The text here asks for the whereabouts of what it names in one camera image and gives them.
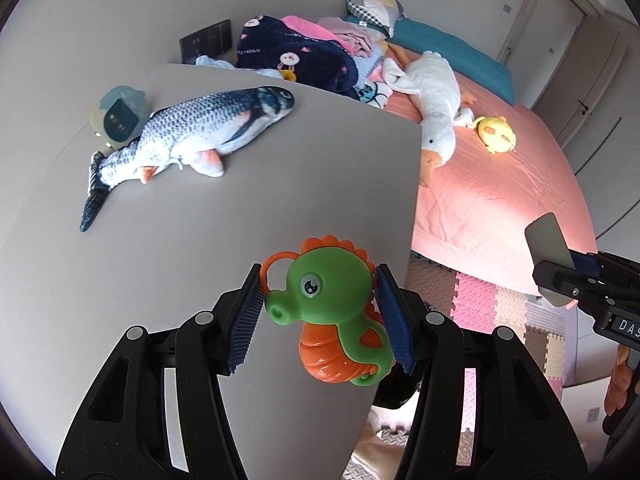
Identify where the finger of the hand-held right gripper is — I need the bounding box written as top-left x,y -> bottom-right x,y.
532,259 -> 602,304
570,249 -> 640,287

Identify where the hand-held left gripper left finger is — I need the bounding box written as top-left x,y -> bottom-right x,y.
55,262 -> 267,480

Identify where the teal pillow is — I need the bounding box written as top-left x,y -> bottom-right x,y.
386,17 -> 516,107

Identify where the checkered patchwork pillow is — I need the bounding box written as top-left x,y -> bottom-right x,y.
346,0 -> 407,39

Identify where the white cartoon print blanket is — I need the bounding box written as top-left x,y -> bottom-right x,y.
356,80 -> 397,112

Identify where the hot pink cloth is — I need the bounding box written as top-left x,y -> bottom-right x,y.
279,15 -> 347,52

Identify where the person's right hand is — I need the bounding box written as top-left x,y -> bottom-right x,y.
604,347 -> 634,419

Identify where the teal table clock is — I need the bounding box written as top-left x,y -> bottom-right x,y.
90,85 -> 149,142

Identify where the white goose plush toy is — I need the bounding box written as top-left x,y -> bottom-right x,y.
381,51 -> 477,189

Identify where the black wall switch panel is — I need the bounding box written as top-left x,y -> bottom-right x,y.
179,19 -> 234,65

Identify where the colourful foam floor mat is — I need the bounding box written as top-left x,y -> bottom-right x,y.
350,254 -> 577,480

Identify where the person's leg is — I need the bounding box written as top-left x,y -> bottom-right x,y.
350,420 -> 397,480

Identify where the navy rabbit print blanket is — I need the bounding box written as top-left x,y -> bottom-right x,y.
235,15 -> 362,102

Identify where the light pink cloth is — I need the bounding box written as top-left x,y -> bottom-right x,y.
317,16 -> 389,59

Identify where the white wardrobe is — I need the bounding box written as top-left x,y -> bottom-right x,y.
494,0 -> 640,177

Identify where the yellow chick plush toy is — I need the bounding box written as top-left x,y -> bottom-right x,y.
474,116 -> 518,156

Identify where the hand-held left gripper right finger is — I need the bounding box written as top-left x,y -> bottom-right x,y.
374,262 -> 588,480

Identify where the grey fish plush toy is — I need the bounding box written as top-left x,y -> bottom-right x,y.
80,86 -> 296,233

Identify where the light blue blanket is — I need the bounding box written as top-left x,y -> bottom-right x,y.
354,42 -> 389,82

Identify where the green seahorse toy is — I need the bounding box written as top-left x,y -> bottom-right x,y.
260,235 -> 397,387

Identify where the bed with pink sheet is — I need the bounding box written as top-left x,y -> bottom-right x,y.
357,57 -> 599,297

